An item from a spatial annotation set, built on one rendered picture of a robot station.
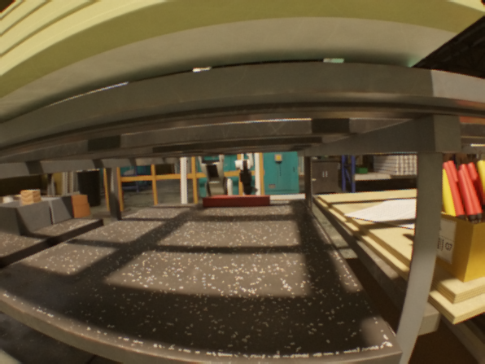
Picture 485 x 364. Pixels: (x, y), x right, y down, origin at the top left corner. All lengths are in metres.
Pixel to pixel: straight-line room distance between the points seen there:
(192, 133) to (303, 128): 0.18
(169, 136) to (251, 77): 0.29
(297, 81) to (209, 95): 0.06
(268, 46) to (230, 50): 0.03
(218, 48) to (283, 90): 0.05
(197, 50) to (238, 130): 0.25
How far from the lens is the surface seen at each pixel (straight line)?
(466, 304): 0.35
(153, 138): 0.46
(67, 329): 0.39
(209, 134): 0.42
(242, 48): 0.18
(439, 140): 0.24
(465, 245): 0.35
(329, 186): 5.02
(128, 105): 0.19
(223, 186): 1.89
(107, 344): 0.34
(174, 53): 0.18
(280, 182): 5.14
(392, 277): 0.41
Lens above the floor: 0.79
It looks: 5 degrees down
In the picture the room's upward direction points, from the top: 3 degrees counter-clockwise
